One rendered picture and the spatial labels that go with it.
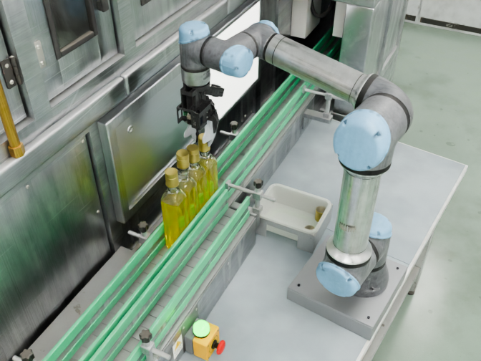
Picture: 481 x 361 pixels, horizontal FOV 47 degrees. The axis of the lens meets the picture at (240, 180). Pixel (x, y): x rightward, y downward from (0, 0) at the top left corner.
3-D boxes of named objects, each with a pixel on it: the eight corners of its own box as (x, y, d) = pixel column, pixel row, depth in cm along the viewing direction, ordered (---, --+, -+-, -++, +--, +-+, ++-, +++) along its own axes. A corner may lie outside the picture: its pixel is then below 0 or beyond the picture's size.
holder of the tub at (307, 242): (258, 196, 201) (258, 180, 196) (330, 220, 191) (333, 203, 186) (236, 226, 189) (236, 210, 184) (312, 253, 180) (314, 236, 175)
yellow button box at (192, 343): (197, 332, 157) (197, 316, 152) (221, 342, 154) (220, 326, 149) (185, 352, 152) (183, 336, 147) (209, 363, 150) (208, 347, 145)
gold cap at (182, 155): (180, 159, 154) (180, 147, 151) (191, 162, 153) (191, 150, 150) (174, 167, 151) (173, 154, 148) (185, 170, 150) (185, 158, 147)
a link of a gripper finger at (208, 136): (200, 155, 156) (193, 126, 150) (210, 143, 160) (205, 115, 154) (209, 156, 154) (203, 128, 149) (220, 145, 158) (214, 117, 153)
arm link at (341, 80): (436, 87, 126) (259, 6, 143) (417, 107, 119) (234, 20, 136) (418, 127, 134) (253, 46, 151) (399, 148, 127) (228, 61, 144)
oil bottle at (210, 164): (204, 200, 180) (201, 147, 166) (219, 206, 178) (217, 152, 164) (195, 211, 176) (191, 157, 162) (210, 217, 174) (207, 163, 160)
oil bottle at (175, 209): (175, 236, 168) (169, 181, 154) (191, 241, 166) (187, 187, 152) (165, 248, 164) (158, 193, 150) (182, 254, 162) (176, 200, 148)
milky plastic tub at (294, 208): (271, 199, 199) (272, 180, 193) (331, 219, 191) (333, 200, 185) (250, 230, 187) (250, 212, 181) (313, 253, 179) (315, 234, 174)
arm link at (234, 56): (263, 38, 134) (227, 26, 139) (235, 54, 127) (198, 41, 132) (262, 67, 139) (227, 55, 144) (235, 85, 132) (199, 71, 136)
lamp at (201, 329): (198, 321, 151) (197, 314, 149) (212, 328, 149) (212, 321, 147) (190, 334, 148) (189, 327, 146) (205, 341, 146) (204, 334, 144)
